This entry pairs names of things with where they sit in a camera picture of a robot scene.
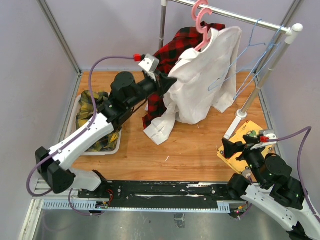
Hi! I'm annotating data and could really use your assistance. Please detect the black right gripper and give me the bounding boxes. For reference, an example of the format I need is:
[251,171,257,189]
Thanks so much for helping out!
[222,134,266,187]

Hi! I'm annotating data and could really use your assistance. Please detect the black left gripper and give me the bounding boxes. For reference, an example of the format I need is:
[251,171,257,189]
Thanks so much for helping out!
[126,69,178,110]

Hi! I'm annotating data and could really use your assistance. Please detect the white shirt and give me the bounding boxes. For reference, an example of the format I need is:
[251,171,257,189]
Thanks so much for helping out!
[144,26,242,145]

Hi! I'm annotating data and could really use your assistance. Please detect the yellow plaid flannel shirt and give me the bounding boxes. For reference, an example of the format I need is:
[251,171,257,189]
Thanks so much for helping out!
[75,90,120,153]

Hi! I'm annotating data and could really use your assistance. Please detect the blue wire hanger with plaid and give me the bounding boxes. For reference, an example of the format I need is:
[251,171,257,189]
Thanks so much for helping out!
[208,18,266,92]

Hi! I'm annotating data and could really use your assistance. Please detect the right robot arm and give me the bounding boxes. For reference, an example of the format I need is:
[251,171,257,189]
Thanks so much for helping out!
[222,133,320,240]

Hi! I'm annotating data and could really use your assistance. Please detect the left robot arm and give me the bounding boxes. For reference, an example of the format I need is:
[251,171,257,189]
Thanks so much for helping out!
[35,71,177,198]

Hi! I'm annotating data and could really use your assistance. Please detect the red black plaid shirt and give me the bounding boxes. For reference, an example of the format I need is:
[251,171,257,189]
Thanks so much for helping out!
[142,21,226,131]

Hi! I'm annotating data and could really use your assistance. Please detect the pink plastic hanger right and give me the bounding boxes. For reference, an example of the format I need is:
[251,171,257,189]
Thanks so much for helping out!
[192,8,212,51]

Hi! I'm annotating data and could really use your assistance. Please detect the pink plastic hanger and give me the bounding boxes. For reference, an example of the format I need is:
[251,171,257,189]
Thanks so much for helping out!
[192,8,212,51]
[191,0,209,26]

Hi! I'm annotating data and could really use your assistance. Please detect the pink plastic hanger left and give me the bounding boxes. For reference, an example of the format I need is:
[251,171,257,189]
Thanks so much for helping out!
[191,0,209,26]

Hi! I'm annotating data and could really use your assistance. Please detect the white plastic laundry basket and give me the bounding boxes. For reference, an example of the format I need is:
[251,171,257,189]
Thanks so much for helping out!
[65,91,122,156]

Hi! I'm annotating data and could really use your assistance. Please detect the metal clothes rack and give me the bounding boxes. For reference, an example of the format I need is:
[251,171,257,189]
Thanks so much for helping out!
[158,0,304,139]

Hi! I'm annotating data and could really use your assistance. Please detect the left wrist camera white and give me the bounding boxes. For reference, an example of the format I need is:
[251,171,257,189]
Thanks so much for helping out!
[138,54,160,81]

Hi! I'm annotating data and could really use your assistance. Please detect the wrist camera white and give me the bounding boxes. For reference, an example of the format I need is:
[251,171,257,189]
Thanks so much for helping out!
[138,54,160,81]
[250,129,278,150]

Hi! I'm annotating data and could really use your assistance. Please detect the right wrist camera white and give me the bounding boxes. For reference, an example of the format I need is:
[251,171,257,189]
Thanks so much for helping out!
[250,129,278,150]

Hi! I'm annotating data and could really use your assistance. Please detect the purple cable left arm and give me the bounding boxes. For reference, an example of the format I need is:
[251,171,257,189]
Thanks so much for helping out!
[26,55,137,197]

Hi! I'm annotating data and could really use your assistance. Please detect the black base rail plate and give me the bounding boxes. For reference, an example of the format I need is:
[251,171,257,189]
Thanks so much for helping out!
[77,180,244,211]

